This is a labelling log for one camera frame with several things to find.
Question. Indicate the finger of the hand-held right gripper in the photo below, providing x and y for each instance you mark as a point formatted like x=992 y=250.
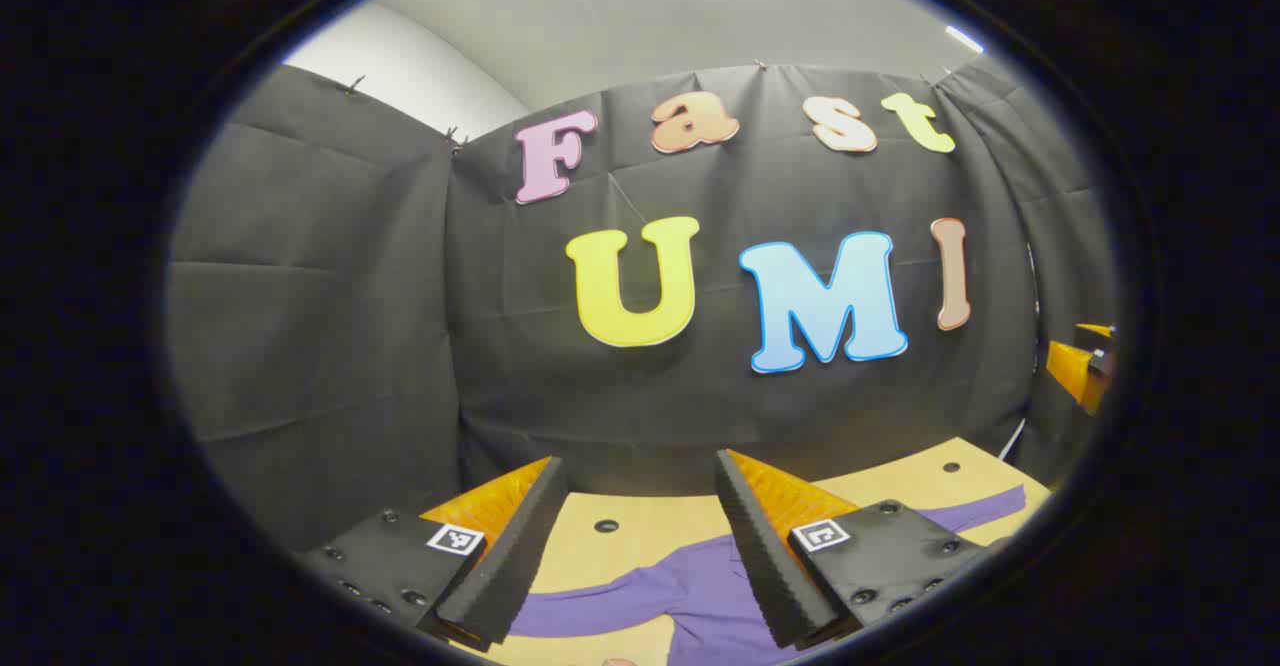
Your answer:
x=1075 y=371

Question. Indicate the small ceiling light panel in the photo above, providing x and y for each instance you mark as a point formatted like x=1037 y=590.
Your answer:
x=964 y=39

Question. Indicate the purple shirt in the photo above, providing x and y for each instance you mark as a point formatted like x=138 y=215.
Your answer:
x=690 y=586

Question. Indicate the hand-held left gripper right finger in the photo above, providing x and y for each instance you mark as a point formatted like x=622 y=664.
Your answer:
x=765 y=566

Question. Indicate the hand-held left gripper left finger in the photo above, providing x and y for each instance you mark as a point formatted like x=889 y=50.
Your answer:
x=510 y=566

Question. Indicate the black backdrop cloth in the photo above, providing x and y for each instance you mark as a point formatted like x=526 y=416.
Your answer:
x=400 y=296

